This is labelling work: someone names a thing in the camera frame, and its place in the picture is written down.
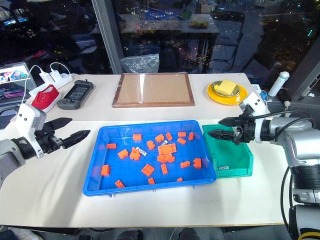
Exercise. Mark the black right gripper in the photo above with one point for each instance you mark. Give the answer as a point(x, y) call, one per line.
point(246, 130)

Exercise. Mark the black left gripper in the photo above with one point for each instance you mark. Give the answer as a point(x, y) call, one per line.
point(48, 142)

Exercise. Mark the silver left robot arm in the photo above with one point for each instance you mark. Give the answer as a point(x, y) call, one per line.
point(10, 150)

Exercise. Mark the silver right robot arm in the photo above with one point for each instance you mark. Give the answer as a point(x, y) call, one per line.
point(300, 145)

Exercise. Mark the green plastic bin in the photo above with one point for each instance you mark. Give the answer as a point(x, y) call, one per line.
point(230, 157)

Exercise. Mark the yellow plate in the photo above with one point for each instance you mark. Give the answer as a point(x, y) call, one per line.
point(225, 100)

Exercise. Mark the grey handheld game console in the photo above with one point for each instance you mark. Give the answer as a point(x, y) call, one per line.
point(75, 95)

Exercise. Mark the red white device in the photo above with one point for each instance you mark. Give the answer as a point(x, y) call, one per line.
point(45, 98)

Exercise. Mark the white label sticker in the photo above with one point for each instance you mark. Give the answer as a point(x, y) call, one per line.
point(222, 168)

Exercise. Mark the silver metal bowl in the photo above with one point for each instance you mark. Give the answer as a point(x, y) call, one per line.
point(213, 87)

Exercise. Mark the small blue white object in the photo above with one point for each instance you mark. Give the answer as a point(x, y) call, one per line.
point(263, 95)

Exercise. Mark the white power strip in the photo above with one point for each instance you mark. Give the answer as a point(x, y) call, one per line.
point(63, 80)

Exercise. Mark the white charger plug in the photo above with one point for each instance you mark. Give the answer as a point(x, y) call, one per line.
point(55, 75)
point(45, 77)

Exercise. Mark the large orange building block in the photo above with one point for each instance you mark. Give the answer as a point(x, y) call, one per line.
point(167, 149)

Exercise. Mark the dark bottle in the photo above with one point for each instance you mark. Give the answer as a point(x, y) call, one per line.
point(285, 96)

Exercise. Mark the white bottle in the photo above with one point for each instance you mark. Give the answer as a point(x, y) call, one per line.
point(277, 85)

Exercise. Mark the long orange building block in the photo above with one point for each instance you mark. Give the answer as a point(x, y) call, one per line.
point(165, 158)

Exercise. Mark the laptop computer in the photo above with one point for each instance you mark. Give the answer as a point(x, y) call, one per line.
point(12, 85)

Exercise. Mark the blue plastic tray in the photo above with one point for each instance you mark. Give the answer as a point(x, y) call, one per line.
point(130, 170)

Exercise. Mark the clear plastic bag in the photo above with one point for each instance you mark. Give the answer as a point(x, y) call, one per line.
point(141, 63)

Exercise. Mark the yellow brown background object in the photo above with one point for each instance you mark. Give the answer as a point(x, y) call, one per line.
point(199, 24)

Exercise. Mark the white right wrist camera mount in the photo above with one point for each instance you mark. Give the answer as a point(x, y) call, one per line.
point(256, 103)

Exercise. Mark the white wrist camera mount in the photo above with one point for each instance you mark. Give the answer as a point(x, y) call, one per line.
point(256, 103)
point(27, 117)

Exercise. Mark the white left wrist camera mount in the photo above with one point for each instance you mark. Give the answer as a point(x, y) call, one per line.
point(27, 117)

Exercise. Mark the wooden picture frame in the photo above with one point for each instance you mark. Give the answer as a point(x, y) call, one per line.
point(162, 90)

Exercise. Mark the grey window post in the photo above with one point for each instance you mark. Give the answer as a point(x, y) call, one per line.
point(107, 37)

